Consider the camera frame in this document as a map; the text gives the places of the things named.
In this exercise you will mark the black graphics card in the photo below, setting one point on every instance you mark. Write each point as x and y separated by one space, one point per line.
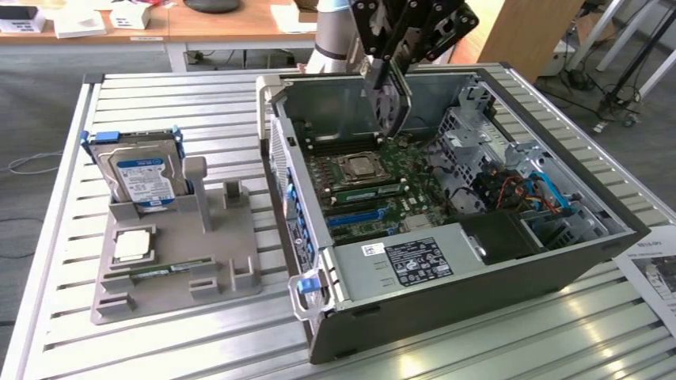
393 107

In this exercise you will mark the wooden cabinet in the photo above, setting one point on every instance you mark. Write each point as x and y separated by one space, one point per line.
528 35

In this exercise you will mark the white electronics box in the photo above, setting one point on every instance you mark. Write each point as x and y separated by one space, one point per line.
555 59

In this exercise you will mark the white paper stack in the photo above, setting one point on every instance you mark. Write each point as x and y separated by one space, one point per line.
288 20

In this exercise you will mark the silver CPU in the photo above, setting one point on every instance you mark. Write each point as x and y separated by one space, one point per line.
132 247
363 167

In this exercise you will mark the metal disk bay cage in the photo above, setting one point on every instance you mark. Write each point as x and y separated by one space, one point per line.
464 142

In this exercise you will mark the metal CPU socket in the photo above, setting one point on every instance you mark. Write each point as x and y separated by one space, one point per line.
345 170

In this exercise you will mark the green motherboard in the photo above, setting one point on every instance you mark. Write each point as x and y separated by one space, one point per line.
423 186

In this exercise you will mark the green RAM stick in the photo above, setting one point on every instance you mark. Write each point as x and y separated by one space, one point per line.
364 194
159 272

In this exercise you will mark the blue slot latch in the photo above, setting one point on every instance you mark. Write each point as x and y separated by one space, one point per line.
289 191

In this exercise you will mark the black wheeled stand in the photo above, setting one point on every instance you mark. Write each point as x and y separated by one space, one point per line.
617 95

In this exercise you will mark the black round object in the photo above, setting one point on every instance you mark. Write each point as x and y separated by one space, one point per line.
211 4

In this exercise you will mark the blue expansion slot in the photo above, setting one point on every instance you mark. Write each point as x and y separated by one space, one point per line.
353 219

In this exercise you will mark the white cardboard box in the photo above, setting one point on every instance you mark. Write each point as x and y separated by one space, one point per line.
129 19

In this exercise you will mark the grey power supply unit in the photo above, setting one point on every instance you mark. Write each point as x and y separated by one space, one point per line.
364 277

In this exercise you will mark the hard disk with blue caddy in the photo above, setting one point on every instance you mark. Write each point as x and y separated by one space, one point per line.
143 178

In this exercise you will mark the blue case release latch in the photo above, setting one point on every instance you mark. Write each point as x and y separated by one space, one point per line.
308 286

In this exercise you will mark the grey parts rack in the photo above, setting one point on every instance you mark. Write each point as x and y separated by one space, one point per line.
173 245

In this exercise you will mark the black open PC case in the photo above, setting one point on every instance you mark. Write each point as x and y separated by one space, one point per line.
448 316

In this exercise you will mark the black and white box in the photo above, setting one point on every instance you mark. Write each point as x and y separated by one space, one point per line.
21 20

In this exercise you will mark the printed paper sheet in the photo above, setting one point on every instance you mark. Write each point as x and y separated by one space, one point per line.
655 269

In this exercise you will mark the wooden desk white frame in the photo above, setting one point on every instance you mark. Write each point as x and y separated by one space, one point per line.
79 35
237 23

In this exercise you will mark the white table frame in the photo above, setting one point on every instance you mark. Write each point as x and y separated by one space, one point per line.
633 33

